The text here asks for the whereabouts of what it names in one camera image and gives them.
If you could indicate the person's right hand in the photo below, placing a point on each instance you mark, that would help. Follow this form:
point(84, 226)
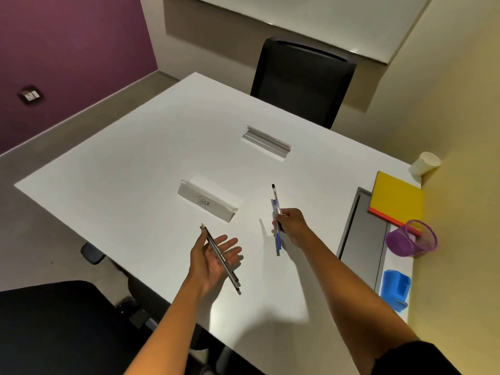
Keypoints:
point(295, 226)

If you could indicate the person's left hand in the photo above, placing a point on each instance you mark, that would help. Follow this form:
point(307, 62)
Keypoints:
point(207, 265)

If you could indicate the person's right thumb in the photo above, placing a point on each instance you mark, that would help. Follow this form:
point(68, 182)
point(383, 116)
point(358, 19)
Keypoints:
point(284, 215)

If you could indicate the person's left little finger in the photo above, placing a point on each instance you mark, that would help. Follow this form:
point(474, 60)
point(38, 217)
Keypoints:
point(236, 264)

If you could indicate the person's left thumb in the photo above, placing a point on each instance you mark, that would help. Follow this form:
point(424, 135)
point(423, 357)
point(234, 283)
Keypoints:
point(200, 242)

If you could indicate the person's left middle finger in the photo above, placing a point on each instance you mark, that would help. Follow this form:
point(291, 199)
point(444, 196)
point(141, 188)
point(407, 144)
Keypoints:
point(230, 244)

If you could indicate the black clear pen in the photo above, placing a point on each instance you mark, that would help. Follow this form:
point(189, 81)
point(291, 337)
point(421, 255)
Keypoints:
point(275, 197)

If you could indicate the blue pen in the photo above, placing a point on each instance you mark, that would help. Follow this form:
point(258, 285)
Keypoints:
point(277, 244)

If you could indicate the person's left forearm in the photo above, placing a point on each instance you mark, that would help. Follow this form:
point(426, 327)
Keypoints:
point(168, 331)

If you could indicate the person's right forearm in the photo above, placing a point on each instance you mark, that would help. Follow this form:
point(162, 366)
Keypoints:
point(347, 300)

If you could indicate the folded paper card with writing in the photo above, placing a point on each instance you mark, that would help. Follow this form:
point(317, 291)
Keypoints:
point(209, 203)

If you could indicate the blank folded paper card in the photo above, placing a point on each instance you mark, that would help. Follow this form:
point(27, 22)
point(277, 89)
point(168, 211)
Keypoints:
point(267, 142)

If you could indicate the black wheeled chair base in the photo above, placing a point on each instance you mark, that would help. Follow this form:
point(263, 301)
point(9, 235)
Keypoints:
point(93, 253)

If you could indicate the yellow notebook with red edge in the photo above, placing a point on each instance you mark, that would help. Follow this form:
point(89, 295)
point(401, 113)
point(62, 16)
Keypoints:
point(396, 199)

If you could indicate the purple mesh pen holder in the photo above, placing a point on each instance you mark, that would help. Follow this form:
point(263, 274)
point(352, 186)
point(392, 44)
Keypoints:
point(412, 240)

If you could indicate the blue plastic desk holder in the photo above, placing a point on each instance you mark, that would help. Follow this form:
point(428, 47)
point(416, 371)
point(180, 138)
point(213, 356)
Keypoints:
point(395, 288)

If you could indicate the black mesh office chair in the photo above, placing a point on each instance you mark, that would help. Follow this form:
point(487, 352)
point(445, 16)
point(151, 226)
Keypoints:
point(302, 81)

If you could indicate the white paper cup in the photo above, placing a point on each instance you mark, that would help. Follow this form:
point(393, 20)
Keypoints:
point(425, 163)

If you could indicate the black cushioned office chair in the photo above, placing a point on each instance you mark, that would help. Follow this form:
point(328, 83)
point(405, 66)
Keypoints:
point(58, 328)

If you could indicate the black shirt sleeve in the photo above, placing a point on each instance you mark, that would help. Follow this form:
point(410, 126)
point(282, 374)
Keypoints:
point(418, 359)

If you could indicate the white wall board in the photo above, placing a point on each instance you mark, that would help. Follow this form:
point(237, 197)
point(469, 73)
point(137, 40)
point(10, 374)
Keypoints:
point(312, 19)

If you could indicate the wall power socket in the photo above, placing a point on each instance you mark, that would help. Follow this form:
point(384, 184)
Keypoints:
point(30, 96)

